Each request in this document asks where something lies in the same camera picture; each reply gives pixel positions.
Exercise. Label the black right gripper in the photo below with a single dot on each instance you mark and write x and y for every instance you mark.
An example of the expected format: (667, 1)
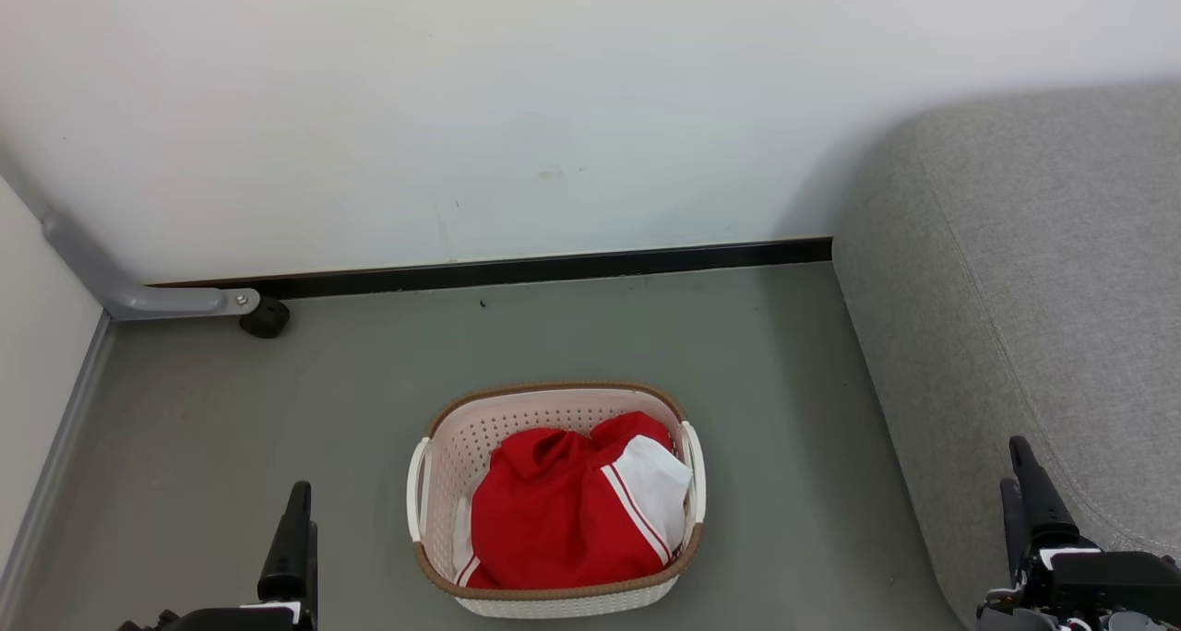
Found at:
(1107, 585)

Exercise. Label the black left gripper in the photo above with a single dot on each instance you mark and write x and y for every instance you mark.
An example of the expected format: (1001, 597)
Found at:
(231, 620)

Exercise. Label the red white sports shirt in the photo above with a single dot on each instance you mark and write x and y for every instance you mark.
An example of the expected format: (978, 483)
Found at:
(554, 520)

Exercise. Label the grey fabric sofa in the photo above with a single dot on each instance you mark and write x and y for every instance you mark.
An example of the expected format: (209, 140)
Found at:
(1033, 271)

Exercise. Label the white plastic laundry basket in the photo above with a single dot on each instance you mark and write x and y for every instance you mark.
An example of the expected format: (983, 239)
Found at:
(461, 446)

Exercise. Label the black caster wheel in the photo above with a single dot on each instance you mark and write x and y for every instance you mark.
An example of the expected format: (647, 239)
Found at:
(266, 319)

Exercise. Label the grey partition edge strip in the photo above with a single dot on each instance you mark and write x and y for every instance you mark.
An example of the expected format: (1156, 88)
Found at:
(55, 456)

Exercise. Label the grey metal frame leg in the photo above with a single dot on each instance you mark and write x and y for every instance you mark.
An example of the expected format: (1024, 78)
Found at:
(138, 297)

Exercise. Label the black wall baseboard strip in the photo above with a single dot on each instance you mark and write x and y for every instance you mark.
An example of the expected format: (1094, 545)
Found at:
(554, 267)

